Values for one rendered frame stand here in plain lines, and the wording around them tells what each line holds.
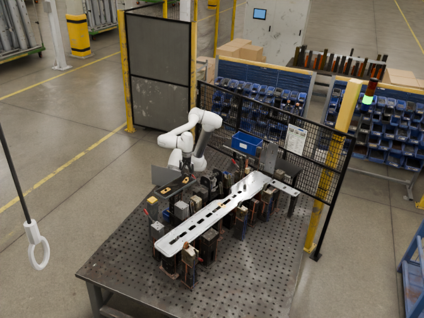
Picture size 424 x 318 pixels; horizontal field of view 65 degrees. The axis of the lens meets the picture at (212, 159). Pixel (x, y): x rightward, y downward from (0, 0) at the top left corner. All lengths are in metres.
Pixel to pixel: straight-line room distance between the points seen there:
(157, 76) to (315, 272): 3.58
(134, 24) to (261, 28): 4.92
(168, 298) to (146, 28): 3.87
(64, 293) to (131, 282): 1.10
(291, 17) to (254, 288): 7.71
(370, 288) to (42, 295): 3.26
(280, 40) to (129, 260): 7.76
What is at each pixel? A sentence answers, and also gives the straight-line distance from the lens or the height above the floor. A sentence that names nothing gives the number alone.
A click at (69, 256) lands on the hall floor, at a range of 4.04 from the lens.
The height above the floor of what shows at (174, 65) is 1.33.
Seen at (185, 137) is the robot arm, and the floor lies 1.61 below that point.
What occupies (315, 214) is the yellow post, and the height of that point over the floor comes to 0.53.
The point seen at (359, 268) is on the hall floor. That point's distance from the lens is 4.21.
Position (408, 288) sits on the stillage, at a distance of 3.99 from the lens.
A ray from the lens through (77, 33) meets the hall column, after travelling 10.24.
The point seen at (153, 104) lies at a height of 0.62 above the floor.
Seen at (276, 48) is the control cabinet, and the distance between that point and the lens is 9.68.
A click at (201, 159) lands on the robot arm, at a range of 3.52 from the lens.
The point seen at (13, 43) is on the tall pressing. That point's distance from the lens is 10.47.
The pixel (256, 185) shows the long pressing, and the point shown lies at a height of 1.00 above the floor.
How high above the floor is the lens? 2.91
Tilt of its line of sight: 33 degrees down
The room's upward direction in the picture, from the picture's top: 4 degrees clockwise
